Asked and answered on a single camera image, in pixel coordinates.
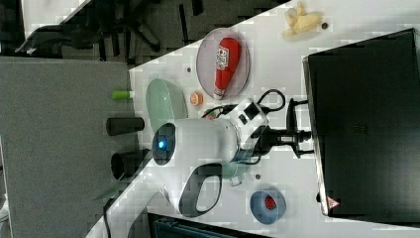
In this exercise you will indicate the red strawberry in bowl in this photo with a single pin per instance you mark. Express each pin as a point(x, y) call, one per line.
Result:
point(269, 203)

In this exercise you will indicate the blue bowl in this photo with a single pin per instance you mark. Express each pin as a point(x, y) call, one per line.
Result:
point(260, 212)

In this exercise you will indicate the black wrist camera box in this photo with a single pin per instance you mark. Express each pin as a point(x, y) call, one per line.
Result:
point(249, 114)

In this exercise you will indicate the black cylinder holder lower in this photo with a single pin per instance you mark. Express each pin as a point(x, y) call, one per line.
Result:
point(124, 165)

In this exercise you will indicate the grey oval plate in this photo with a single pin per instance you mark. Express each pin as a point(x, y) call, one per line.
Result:
point(206, 63)

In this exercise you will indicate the green perforated colander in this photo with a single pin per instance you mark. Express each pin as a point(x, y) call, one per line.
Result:
point(165, 102)

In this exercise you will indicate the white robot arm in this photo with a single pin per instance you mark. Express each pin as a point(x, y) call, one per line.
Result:
point(196, 149)

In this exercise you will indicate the black cylinder holder upper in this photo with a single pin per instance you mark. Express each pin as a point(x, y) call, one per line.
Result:
point(120, 126)

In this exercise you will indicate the black toaster oven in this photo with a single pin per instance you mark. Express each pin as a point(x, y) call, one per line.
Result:
point(364, 109)

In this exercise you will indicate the green marker tube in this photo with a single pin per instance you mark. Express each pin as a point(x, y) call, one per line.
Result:
point(122, 95)

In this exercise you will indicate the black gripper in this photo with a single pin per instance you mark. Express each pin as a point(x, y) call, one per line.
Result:
point(286, 137)

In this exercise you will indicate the green cup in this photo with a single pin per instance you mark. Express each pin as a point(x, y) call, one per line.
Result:
point(234, 173)

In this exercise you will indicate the peeled banana toy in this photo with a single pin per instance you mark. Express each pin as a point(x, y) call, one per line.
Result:
point(300, 21)

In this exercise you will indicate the red strawberry toy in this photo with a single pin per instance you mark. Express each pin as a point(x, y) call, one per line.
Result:
point(212, 115)

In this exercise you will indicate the orange slice toy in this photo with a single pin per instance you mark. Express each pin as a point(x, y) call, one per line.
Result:
point(196, 98)

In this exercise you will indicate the black cylinder holder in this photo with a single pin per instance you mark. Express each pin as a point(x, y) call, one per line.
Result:
point(124, 165)
point(120, 126)

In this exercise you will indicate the red ketchup bottle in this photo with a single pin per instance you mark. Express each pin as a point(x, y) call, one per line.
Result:
point(227, 59)

